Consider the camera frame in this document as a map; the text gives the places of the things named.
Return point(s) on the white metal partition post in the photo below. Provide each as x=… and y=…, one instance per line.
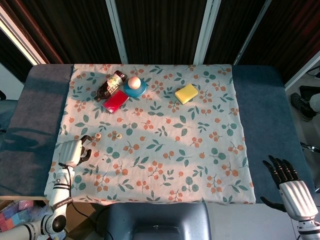
x=252, y=30
x=117, y=30
x=207, y=30

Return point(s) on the small white cap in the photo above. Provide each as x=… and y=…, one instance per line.
x=97, y=135
x=118, y=136

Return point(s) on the red flat tin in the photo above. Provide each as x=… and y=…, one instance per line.
x=115, y=102

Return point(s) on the blue round plate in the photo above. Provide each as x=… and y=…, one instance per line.
x=136, y=93

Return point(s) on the brown curtain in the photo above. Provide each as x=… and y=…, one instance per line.
x=37, y=30

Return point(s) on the pale trouser leg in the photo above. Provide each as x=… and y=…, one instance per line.
x=315, y=102

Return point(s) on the multicoloured packet bundle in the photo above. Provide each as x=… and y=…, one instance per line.
x=15, y=215

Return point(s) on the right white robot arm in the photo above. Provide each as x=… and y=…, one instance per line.
x=307, y=230

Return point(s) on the blue grey moulded base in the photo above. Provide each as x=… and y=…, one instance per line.
x=160, y=215

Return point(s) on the chrome metal rod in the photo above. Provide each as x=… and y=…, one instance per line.
x=311, y=148

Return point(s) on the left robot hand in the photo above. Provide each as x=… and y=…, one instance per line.
x=70, y=152

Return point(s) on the pale pink ball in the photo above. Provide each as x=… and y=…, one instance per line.
x=134, y=82

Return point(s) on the black shoe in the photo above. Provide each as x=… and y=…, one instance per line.
x=301, y=106

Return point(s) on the black floor mat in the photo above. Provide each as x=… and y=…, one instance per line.
x=308, y=90

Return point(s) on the blue fabric table cover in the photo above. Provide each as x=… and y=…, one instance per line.
x=270, y=112

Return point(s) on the floral printed tablecloth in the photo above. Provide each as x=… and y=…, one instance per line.
x=160, y=150

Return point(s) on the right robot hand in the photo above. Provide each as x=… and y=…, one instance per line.
x=297, y=197

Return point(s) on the white window frame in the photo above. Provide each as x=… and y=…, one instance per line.
x=20, y=37

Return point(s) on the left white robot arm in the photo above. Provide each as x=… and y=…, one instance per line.
x=61, y=192

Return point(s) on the brown glass bottle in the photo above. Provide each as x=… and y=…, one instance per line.
x=110, y=86

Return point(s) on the yellow sponge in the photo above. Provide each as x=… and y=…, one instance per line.
x=186, y=93

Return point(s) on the white angled frame bar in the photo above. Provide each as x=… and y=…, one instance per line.
x=302, y=72

